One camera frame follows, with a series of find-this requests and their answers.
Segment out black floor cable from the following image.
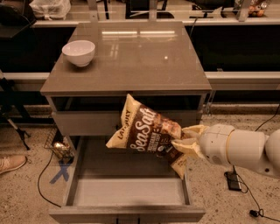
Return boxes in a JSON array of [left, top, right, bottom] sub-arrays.
[[37, 150, 62, 208], [223, 104, 280, 222]]

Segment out grey drawer cabinet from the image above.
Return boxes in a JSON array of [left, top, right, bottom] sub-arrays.
[[39, 20, 213, 224]]

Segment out white ceramic bowl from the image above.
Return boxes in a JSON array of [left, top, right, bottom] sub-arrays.
[[62, 40, 95, 67]]

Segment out black tripod stand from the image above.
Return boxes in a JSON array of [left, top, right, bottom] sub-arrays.
[[0, 69, 33, 151]]

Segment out brown chip bag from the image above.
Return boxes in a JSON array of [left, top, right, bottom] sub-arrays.
[[106, 94, 186, 179]]

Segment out black floor cable right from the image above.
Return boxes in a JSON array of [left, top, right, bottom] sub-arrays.
[[223, 104, 280, 222]]

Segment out wire basket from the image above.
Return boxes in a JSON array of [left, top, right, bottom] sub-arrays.
[[44, 128, 74, 159]]

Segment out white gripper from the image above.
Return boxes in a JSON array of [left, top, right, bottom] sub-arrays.
[[171, 124, 235, 166]]

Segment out fruit pile on shelf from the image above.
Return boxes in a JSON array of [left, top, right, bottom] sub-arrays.
[[248, 0, 270, 18]]

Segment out black floor cable left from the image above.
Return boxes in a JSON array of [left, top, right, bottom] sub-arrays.
[[37, 150, 62, 208]]

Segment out open middle drawer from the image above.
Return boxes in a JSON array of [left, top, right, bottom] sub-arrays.
[[50, 136, 206, 224]]

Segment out tan shoe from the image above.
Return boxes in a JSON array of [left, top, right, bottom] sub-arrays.
[[0, 155, 27, 174]]

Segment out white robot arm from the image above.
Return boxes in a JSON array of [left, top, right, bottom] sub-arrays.
[[171, 123, 280, 179]]

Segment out black power adapter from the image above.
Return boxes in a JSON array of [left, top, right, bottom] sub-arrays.
[[224, 171, 242, 192]]

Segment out white plastic bag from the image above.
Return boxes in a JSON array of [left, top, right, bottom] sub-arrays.
[[30, 0, 71, 20]]

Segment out closed top drawer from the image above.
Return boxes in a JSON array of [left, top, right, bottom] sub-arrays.
[[52, 110, 202, 136]]

